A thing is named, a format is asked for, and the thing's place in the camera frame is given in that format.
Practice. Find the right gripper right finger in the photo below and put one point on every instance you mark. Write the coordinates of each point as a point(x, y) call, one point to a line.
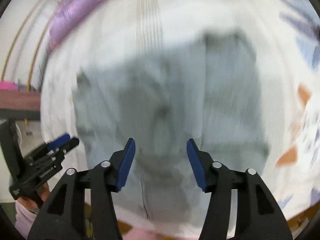
point(258, 215)

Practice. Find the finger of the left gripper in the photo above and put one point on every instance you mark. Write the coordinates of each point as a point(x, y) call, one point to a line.
point(66, 148)
point(58, 142)

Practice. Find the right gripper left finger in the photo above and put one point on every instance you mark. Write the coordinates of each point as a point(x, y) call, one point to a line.
point(62, 215)

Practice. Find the grey zip hoodie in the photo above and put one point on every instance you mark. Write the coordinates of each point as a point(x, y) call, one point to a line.
point(206, 89)

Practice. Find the pink sleeved left forearm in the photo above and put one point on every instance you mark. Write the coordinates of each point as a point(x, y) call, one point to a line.
point(25, 216)

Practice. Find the wooden clothes rack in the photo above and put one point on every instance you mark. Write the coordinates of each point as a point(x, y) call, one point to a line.
point(24, 37)

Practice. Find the person left hand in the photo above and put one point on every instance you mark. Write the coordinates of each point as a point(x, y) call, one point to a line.
point(36, 197)

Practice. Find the red black hanging towel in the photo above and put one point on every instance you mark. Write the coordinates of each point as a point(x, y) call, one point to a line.
point(18, 104)

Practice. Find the floral white bed sheet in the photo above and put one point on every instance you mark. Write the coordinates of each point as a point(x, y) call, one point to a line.
point(284, 35)

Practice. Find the wooden bed frame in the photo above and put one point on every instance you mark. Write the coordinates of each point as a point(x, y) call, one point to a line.
point(101, 223)

